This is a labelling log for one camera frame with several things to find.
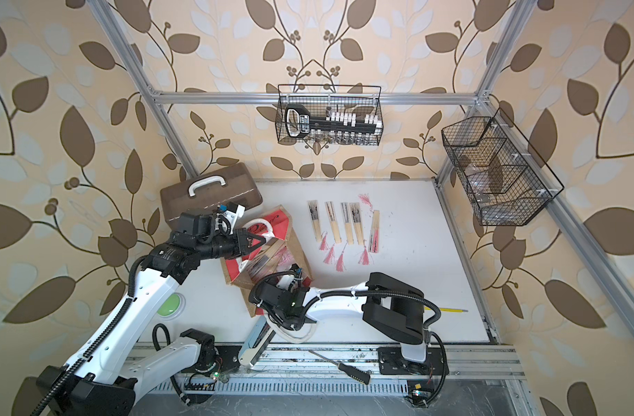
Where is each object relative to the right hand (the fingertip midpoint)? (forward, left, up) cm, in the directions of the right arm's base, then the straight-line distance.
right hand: (259, 289), depth 81 cm
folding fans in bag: (+13, -3, -2) cm, 13 cm away
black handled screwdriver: (-23, -29, -5) cm, 37 cm away
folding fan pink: (+25, -41, -7) cm, 49 cm away
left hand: (+7, -4, +20) cm, 21 cm away
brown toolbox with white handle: (+34, +10, +14) cm, 38 cm away
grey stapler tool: (-14, -1, -4) cm, 15 cm away
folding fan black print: (+37, -17, -6) cm, 41 cm away
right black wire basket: (+19, -74, +27) cm, 81 cm away
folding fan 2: (+35, -35, -6) cm, 50 cm away
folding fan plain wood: (+14, -23, -8) cm, 28 cm away
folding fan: (+25, -31, -7) cm, 40 cm away
